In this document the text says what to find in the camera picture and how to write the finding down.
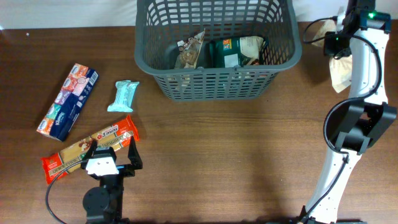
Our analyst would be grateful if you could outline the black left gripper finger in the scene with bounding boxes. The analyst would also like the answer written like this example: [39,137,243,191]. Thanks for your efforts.
[82,139,98,161]
[127,137,143,170]

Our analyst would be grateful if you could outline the beige powder pouch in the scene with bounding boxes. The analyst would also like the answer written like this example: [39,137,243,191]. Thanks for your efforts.
[313,20,353,93]

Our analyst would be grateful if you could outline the orange spaghetti packet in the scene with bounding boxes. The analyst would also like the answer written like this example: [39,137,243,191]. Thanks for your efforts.
[40,115,140,184]

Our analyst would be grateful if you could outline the Kleenex tissue multipack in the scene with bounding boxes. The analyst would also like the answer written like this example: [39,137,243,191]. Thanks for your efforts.
[36,63,99,141]

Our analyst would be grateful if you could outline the mint green bar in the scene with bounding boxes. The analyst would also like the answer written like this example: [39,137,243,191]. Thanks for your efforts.
[107,80,139,113]

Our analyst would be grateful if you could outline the green snack bag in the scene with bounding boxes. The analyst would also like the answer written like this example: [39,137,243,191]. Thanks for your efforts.
[210,36,269,68]

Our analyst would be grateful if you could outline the brown snack bag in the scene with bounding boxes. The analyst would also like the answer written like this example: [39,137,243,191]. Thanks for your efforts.
[174,30,206,69]

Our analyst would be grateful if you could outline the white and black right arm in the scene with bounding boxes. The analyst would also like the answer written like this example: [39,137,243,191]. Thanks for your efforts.
[297,0,397,223]

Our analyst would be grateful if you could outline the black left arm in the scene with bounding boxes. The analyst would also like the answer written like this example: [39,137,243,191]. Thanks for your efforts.
[81,137,143,224]

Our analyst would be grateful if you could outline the grey plastic lattice basket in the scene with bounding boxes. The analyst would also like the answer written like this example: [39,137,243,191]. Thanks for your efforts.
[134,0,302,101]

